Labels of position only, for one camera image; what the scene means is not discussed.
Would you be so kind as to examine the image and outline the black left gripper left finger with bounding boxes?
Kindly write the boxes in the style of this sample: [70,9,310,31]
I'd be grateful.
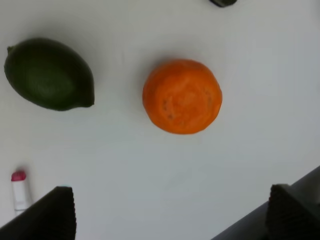
[0,186,77,240]

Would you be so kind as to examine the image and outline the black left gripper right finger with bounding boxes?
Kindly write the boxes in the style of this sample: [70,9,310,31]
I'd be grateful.
[265,184,320,240]

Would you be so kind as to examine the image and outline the white marker pink caps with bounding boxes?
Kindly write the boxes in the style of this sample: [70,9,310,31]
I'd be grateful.
[11,169,33,216]

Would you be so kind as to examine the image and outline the green lime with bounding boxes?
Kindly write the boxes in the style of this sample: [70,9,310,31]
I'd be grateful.
[4,38,95,111]

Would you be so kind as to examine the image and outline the orange mandarin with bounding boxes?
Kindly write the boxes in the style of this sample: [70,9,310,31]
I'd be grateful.
[142,59,223,135]

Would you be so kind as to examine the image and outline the black whiteboard eraser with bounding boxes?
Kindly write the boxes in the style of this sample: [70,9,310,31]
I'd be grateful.
[209,0,237,8]

